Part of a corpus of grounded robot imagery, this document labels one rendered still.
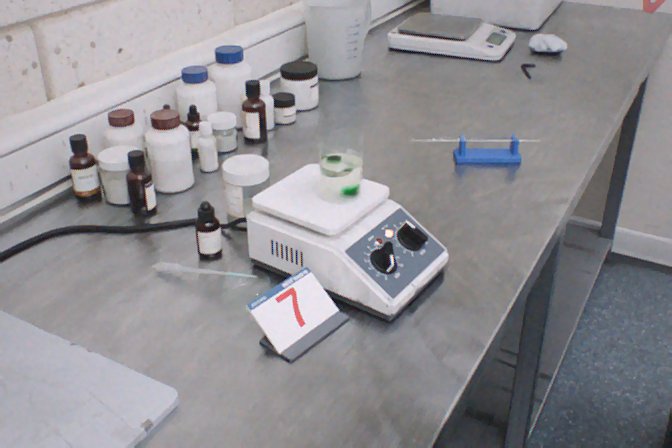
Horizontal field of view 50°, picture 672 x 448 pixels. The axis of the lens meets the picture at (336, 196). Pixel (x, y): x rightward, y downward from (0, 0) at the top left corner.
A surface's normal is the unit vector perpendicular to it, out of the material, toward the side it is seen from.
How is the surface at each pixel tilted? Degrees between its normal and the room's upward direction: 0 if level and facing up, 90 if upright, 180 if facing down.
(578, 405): 0
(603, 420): 0
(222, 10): 90
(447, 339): 0
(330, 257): 90
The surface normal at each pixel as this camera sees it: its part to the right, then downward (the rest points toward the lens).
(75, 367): 0.00, -0.88
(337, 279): -0.58, 0.39
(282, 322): 0.49, -0.47
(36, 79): 0.87, 0.23
